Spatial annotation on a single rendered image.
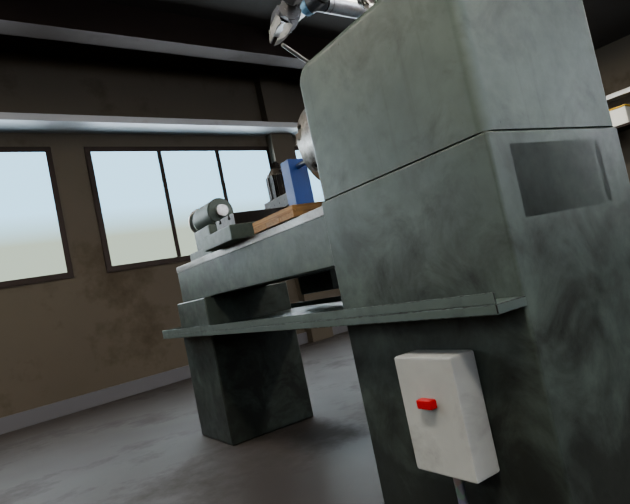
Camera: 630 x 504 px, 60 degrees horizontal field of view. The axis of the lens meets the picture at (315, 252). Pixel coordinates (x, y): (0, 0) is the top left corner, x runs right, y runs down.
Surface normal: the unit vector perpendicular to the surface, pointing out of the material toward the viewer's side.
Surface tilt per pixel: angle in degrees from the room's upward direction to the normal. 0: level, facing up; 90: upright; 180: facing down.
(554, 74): 90
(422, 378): 90
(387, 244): 90
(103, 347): 90
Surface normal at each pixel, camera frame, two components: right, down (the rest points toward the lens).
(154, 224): 0.61, -0.17
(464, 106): -0.83, 0.14
